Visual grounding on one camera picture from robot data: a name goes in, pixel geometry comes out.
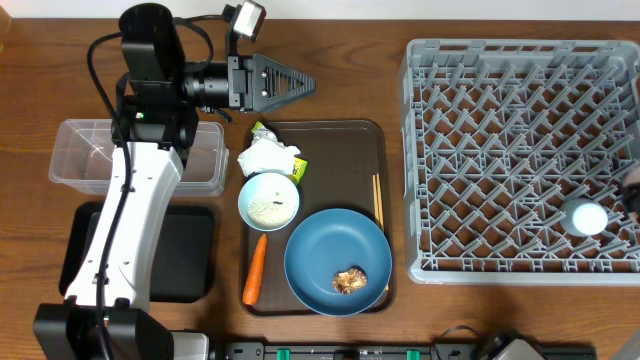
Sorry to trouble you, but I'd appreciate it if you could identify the pink plastic cup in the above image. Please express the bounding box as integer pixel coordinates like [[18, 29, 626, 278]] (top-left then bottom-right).
[[623, 167, 640, 187]]

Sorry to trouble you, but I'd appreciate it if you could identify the dark brown serving tray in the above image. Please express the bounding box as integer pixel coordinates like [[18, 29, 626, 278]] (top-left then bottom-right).
[[247, 119, 395, 317]]

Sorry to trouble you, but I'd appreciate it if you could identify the light blue plastic cup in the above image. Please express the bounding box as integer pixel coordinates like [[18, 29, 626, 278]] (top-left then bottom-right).
[[560, 198, 608, 237]]

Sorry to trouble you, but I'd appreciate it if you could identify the clear plastic bin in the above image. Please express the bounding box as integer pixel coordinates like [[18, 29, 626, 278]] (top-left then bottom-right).
[[49, 119, 229, 197]]

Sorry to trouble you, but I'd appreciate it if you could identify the light blue rice bowl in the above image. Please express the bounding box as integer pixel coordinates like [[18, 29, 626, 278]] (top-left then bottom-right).
[[238, 173, 300, 232]]

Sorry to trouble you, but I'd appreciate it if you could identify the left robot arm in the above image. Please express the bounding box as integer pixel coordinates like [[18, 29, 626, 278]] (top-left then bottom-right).
[[33, 1, 316, 359]]

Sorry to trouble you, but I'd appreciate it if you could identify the white paper napkin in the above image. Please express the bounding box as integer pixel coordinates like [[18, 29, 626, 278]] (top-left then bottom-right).
[[238, 138, 301, 177]]

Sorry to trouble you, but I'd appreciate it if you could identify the grey dishwasher rack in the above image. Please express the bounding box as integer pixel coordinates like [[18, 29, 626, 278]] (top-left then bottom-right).
[[399, 39, 639, 286]]

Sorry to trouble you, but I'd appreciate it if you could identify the brown food scrap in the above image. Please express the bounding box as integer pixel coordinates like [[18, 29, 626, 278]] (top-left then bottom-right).
[[332, 267, 368, 295]]

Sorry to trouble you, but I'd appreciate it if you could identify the orange carrot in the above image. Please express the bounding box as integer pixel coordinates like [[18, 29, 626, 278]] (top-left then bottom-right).
[[242, 233, 268, 306]]

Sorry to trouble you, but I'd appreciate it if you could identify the green yellow foil wrapper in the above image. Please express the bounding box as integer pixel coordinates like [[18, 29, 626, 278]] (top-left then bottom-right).
[[251, 121, 308, 185]]

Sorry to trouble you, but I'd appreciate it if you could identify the dark blue plate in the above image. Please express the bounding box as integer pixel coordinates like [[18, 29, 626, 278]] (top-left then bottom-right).
[[284, 208, 393, 317]]

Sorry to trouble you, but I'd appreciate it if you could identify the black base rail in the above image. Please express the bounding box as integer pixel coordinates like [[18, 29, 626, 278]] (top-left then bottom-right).
[[169, 329, 596, 360]]

